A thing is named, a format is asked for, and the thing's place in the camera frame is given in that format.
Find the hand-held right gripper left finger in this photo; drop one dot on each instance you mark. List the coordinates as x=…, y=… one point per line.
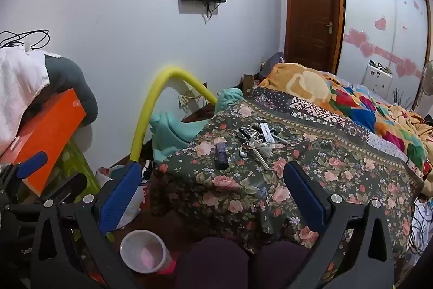
x=119, y=199

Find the silver pen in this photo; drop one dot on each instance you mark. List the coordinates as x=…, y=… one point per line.
x=280, y=139

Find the purple cylinder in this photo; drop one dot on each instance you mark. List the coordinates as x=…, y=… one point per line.
x=221, y=156

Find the white plastic cup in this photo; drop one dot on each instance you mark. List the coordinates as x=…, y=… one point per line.
x=145, y=253

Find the white earphones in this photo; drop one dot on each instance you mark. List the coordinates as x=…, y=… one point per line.
x=252, y=140

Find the person's leg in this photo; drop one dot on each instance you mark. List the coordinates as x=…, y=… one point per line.
x=280, y=267
x=211, y=265

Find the dark grey cushion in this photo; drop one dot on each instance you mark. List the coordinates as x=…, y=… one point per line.
x=72, y=79

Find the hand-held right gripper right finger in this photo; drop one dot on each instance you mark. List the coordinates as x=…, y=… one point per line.
x=306, y=199

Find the white sliding door wardrobe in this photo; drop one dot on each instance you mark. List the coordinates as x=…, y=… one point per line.
x=372, y=4

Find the dark twig decoration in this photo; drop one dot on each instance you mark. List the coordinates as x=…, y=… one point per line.
x=402, y=99

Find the white towel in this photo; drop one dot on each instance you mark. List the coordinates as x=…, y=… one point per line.
x=18, y=89

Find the white patterned cloth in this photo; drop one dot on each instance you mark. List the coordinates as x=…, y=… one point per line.
x=421, y=228

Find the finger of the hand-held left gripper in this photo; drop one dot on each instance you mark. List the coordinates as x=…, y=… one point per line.
x=32, y=165
x=69, y=189

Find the brown wooden door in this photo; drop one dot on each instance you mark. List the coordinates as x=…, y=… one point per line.
x=309, y=18

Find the white wall socket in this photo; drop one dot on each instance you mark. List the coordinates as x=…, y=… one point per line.
x=186, y=99

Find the colourful orange blanket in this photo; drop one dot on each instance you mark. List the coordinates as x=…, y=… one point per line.
x=338, y=96

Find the person's left leg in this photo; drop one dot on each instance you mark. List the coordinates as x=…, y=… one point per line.
x=211, y=265

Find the floral bedspread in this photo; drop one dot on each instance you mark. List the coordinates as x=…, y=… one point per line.
x=257, y=187

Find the brown cardboard box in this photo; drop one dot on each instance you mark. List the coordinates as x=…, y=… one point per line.
x=249, y=81

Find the thin metal tool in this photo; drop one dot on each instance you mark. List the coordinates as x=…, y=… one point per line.
x=260, y=157

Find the white stick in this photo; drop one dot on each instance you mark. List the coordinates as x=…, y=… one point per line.
x=267, y=132

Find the yellow foam tube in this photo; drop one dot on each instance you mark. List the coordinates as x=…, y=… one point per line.
x=150, y=99

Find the teal cloth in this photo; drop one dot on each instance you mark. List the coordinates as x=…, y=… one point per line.
x=165, y=133

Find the white appliance box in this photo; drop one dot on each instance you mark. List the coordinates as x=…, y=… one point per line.
x=379, y=77

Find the person's right leg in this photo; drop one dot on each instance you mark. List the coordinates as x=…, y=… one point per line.
x=280, y=267

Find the orange box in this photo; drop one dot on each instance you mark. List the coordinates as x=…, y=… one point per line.
x=50, y=133

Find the standing fan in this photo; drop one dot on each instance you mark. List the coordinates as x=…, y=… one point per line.
x=425, y=79

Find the pink heart stickers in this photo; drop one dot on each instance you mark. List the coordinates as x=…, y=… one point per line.
x=357, y=36

